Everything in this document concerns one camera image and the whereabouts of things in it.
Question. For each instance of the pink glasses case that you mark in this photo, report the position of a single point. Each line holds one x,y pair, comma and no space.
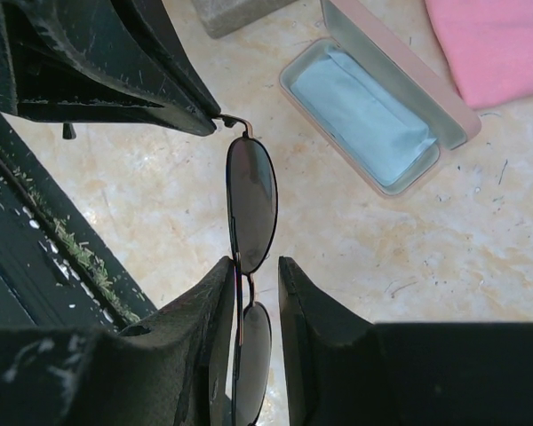
356,31

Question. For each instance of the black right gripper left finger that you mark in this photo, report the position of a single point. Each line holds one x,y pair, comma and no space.
170,368

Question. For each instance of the grey glasses case green lining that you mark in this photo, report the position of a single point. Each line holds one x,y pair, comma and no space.
223,17

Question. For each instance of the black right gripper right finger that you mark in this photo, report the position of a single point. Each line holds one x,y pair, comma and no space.
343,370

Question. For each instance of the pink folded shirt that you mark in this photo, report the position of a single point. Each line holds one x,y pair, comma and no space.
488,46

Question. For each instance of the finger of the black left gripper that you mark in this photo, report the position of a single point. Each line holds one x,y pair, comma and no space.
102,62

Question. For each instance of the small light blue cloth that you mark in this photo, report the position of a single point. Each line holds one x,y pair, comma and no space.
376,129

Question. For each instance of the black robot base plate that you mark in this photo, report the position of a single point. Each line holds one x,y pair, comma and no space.
55,271

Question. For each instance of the tortoiseshell sunglasses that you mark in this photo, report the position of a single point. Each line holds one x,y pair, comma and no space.
252,211

